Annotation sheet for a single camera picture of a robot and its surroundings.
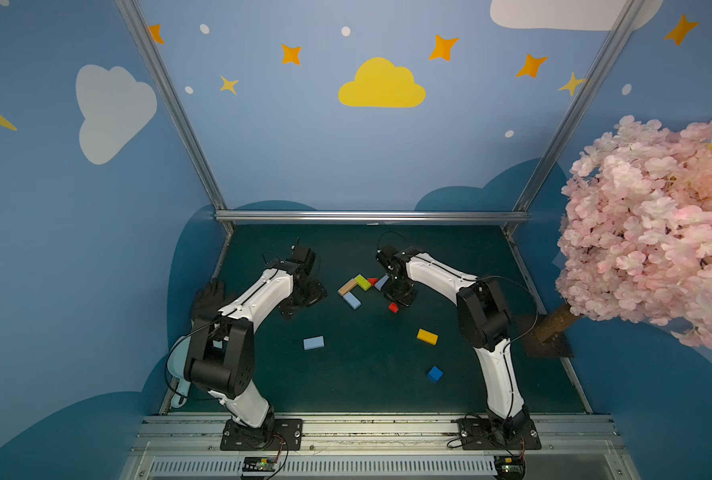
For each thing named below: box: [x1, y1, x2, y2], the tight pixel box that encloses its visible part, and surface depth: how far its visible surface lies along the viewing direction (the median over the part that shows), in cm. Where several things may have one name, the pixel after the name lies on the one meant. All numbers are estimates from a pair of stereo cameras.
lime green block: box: [354, 274, 371, 291], surface depth 106 cm
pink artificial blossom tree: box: [534, 115, 712, 349], surface depth 57 cm
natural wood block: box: [338, 278, 357, 296], surface depth 104 cm
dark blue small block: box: [427, 365, 444, 384], surface depth 84 cm
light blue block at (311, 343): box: [303, 336, 325, 351], surface depth 92 cm
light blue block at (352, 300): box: [343, 291, 362, 310], surface depth 101 cm
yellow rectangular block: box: [417, 328, 439, 345], surface depth 93 cm
